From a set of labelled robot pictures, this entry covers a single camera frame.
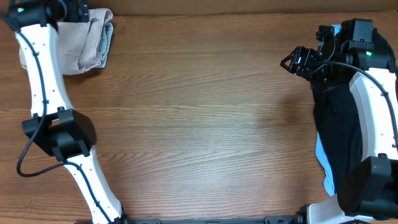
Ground beige khaki shorts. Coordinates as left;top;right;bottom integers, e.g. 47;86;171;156
10;1;113;85

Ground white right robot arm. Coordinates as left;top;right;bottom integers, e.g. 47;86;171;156
280;40;397;223

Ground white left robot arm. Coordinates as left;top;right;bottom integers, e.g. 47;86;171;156
1;0;129;223

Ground folded light blue jeans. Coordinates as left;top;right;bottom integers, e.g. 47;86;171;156
98;22;114;68

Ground black and blue garment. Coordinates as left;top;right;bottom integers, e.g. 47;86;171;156
308;26;396;196

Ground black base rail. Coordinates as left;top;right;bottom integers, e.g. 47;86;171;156
114;215;295;224

